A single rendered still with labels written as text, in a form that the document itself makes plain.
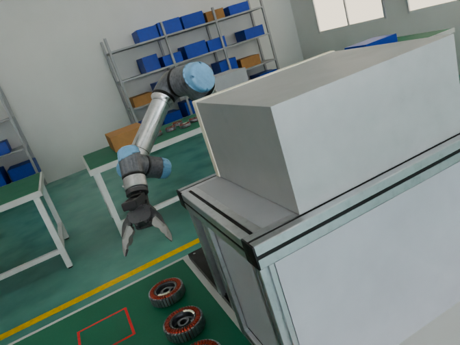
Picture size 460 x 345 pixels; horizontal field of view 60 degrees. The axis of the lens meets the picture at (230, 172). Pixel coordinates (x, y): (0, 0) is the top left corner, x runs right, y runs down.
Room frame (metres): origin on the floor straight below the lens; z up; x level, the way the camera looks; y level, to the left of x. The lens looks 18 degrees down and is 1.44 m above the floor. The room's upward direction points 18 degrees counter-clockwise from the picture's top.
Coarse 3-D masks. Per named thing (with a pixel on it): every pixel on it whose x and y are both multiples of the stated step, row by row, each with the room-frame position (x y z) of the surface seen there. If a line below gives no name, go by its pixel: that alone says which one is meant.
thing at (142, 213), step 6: (138, 186) 1.21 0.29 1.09; (144, 186) 1.23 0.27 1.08; (126, 192) 1.22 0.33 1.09; (132, 192) 1.21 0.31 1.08; (138, 192) 1.22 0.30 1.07; (144, 192) 1.24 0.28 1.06; (144, 204) 1.18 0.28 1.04; (150, 204) 1.19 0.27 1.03; (138, 210) 1.17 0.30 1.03; (144, 210) 1.16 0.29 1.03; (150, 210) 1.16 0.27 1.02; (156, 210) 1.24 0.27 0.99; (132, 216) 1.16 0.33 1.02; (138, 216) 1.16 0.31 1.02; (144, 216) 1.15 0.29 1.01; (150, 216) 1.15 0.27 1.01; (132, 222) 1.15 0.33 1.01; (138, 222) 1.15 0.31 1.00; (144, 222) 1.16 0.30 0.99; (150, 222) 1.17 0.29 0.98; (138, 228) 1.18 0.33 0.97; (144, 228) 1.20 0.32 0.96
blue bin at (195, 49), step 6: (198, 42) 7.63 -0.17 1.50; (204, 42) 7.66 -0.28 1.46; (180, 48) 7.75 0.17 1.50; (186, 48) 7.54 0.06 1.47; (192, 48) 7.58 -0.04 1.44; (198, 48) 7.61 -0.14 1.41; (204, 48) 7.65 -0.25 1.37; (186, 54) 7.54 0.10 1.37; (192, 54) 7.57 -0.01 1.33; (198, 54) 7.60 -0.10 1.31
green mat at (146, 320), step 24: (144, 288) 1.20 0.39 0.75; (192, 288) 1.11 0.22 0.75; (96, 312) 1.15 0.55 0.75; (120, 312) 1.10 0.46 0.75; (144, 312) 1.06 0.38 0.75; (168, 312) 1.03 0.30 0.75; (216, 312) 0.95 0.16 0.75; (48, 336) 1.10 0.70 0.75; (72, 336) 1.06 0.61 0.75; (96, 336) 1.02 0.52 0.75; (120, 336) 0.99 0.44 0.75; (144, 336) 0.95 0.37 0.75; (216, 336) 0.86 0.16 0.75; (240, 336) 0.83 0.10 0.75
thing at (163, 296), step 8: (168, 280) 1.14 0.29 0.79; (176, 280) 1.12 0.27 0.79; (152, 288) 1.12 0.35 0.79; (160, 288) 1.13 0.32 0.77; (168, 288) 1.11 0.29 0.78; (176, 288) 1.08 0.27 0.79; (184, 288) 1.10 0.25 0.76; (152, 296) 1.08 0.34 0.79; (160, 296) 1.06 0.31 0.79; (168, 296) 1.05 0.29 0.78; (176, 296) 1.06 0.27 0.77; (152, 304) 1.08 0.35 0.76; (160, 304) 1.05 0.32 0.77; (168, 304) 1.05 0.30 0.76
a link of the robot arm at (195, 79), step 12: (180, 72) 1.57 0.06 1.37; (192, 72) 1.53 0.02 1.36; (204, 72) 1.56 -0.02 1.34; (168, 84) 1.60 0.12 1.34; (180, 84) 1.56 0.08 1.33; (192, 84) 1.52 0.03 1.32; (204, 84) 1.54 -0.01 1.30; (180, 96) 1.62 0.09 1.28; (192, 96) 1.57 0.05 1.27; (204, 96) 1.57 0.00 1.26
